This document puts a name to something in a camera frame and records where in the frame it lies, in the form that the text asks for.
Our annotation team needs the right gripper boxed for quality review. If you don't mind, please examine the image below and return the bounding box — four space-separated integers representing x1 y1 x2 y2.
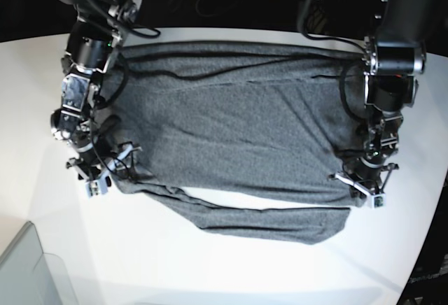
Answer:
66 141 142 181

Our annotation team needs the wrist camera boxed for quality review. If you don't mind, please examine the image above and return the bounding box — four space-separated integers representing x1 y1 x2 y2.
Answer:
85 177 109 198
367 193 386 209

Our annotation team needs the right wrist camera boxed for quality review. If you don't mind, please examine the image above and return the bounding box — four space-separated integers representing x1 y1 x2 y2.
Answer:
85 177 109 198

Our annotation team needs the grey t-shirt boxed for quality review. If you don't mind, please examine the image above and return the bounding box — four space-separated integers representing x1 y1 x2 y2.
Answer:
97 41 366 245

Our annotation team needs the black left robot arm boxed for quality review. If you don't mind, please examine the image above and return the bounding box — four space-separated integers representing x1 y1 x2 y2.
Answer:
330 0 447 204

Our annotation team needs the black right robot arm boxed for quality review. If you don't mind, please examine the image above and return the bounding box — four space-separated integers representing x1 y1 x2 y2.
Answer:
50 0 142 189

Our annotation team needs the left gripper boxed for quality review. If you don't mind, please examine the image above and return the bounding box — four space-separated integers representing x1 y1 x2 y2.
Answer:
328 154 399 196

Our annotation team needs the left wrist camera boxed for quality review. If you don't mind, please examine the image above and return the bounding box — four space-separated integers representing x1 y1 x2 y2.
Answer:
367 193 386 209

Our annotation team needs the grey tray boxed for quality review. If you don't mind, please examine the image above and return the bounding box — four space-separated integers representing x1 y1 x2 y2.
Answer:
1 222 79 304

